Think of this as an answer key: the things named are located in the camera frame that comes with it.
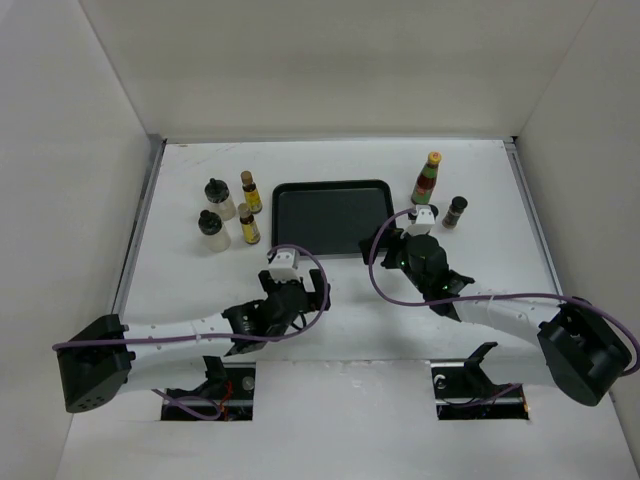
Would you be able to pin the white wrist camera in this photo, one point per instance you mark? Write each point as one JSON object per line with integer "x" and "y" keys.
{"x": 283, "y": 265}
{"x": 422, "y": 220}

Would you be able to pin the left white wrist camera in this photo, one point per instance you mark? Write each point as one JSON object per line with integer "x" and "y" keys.
{"x": 283, "y": 265}

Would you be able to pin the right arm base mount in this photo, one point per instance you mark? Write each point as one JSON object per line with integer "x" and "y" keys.
{"x": 464, "y": 392}

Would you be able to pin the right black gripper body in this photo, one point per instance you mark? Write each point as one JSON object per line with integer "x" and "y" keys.
{"x": 398, "y": 256}

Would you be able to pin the small pepper spice jar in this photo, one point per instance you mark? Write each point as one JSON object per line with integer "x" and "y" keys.
{"x": 455, "y": 210}

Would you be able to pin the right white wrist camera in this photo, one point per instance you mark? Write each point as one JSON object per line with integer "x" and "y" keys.
{"x": 422, "y": 220}

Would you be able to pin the black rectangular plastic tray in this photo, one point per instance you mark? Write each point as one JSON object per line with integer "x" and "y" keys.
{"x": 329, "y": 218}

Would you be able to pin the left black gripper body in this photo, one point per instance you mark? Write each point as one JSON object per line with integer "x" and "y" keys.
{"x": 316, "y": 297}

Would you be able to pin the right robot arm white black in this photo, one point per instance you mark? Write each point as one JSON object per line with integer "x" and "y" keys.
{"x": 581, "y": 347}

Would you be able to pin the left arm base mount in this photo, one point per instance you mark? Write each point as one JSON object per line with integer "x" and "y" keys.
{"x": 225, "y": 392}

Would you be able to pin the yellow label oil bottle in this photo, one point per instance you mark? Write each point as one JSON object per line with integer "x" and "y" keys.
{"x": 250, "y": 230}
{"x": 251, "y": 194}

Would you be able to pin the clear shaker bottle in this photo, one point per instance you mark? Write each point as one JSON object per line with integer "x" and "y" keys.
{"x": 220, "y": 200}
{"x": 213, "y": 229}

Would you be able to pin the red chili sauce bottle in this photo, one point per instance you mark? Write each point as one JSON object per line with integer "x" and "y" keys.
{"x": 426, "y": 181}

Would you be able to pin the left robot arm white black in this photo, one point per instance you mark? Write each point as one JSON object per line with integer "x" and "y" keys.
{"x": 109, "y": 357}

